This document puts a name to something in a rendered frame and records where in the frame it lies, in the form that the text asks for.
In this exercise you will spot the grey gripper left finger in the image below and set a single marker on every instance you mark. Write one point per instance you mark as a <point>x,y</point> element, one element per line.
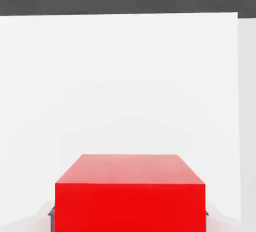
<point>52,221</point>

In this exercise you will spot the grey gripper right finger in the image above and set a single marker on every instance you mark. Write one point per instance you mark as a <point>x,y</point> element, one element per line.
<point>215,223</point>

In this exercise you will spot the small red cube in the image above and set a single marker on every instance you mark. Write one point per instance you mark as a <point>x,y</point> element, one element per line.
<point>130,206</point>

